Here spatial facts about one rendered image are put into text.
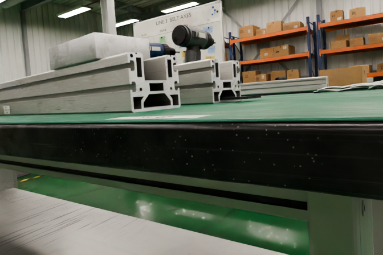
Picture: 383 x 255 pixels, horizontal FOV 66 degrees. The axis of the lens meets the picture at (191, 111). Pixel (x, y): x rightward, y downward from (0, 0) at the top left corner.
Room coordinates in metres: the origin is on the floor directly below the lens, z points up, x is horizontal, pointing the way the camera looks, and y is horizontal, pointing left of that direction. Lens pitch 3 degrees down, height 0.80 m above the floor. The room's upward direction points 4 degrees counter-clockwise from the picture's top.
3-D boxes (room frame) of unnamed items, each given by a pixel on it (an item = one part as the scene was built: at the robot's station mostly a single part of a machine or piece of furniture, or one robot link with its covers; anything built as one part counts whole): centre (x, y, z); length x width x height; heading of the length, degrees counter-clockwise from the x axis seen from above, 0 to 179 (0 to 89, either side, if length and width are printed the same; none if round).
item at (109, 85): (0.72, 0.35, 0.82); 0.80 x 0.10 x 0.09; 49
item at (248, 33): (10.51, -2.94, 1.58); 2.83 x 0.98 x 3.15; 55
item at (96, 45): (0.55, 0.16, 0.87); 0.16 x 0.11 x 0.07; 49
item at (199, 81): (0.86, 0.23, 0.82); 0.80 x 0.10 x 0.09; 49
